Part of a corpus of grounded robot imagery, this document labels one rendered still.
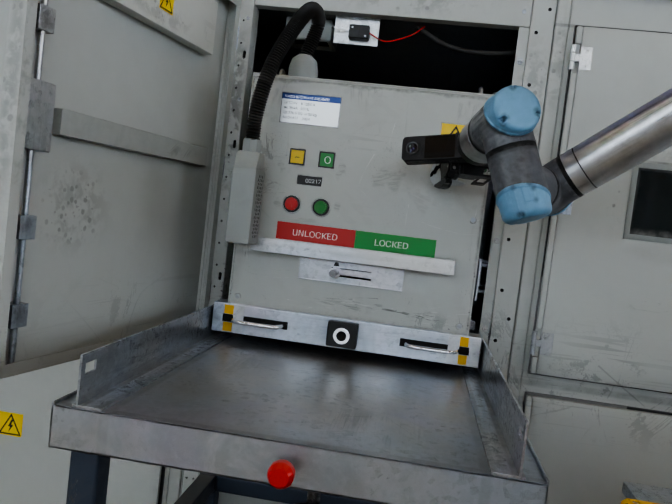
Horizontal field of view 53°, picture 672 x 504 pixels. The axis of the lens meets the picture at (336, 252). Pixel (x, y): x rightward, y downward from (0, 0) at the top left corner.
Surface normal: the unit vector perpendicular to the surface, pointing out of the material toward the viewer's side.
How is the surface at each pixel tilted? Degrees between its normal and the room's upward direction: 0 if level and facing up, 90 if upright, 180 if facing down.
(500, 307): 90
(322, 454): 90
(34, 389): 90
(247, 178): 90
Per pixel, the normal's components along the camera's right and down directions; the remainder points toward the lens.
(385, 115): -0.13, 0.04
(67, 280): 0.95, 0.13
